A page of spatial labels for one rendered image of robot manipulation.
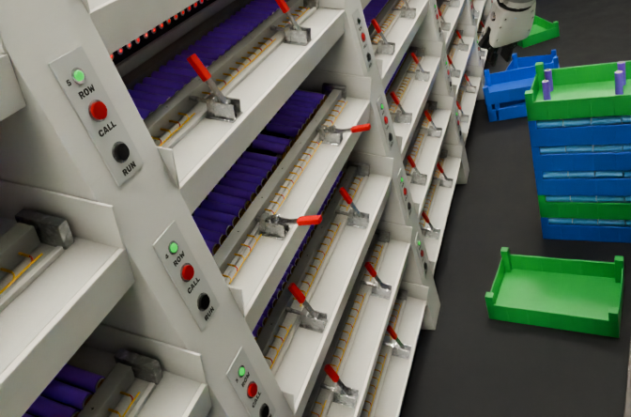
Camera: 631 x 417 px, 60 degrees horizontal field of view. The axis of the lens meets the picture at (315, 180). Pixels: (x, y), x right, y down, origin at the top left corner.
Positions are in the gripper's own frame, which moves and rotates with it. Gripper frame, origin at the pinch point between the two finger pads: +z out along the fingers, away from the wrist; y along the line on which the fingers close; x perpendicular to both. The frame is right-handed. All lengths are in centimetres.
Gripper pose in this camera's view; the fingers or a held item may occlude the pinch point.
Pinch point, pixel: (499, 54)
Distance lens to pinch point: 140.8
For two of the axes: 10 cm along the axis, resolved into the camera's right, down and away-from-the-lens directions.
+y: 9.3, -3.2, 1.7
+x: -3.6, -7.4, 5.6
